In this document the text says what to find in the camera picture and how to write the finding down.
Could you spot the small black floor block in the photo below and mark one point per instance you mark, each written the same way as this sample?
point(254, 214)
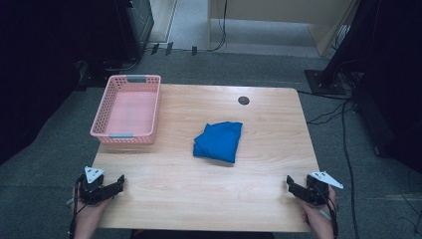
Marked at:
point(169, 48)
point(194, 50)
point(155, 48)

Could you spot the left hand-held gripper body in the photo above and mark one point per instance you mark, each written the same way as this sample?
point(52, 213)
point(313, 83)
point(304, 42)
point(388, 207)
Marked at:
point(91, 192)

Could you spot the black stand base plate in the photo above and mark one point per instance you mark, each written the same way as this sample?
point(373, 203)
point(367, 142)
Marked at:
point(323, 84)

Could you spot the dark curtain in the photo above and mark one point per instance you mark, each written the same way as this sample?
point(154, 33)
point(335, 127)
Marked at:
point(33, 66)
point(394, 83)

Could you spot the round dark table grommet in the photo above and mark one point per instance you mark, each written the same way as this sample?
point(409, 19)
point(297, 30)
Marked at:
point(243, 100)

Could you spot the black cabinet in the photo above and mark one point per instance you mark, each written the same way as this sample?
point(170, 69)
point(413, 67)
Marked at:
point(136, 26)

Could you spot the pink plastic basket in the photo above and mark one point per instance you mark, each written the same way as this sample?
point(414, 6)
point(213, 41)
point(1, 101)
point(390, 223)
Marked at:
point(131, 113)

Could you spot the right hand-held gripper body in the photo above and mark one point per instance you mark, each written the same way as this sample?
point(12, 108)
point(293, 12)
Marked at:
point(316, 192)

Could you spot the person's right hand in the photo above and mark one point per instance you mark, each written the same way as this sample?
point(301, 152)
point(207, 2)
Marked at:
point(316, 214)

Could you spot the blue printed t-shirt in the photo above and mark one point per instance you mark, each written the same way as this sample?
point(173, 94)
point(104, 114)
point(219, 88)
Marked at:
point(219, 142)

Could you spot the person's left hand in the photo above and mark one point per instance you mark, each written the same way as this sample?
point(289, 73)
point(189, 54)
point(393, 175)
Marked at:
point(88, 212)

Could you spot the beige wooden partition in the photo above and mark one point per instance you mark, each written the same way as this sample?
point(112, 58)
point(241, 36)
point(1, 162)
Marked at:
point(282, 8)

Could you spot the black stand pole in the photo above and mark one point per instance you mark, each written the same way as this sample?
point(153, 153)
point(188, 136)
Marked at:
point(345, 40)

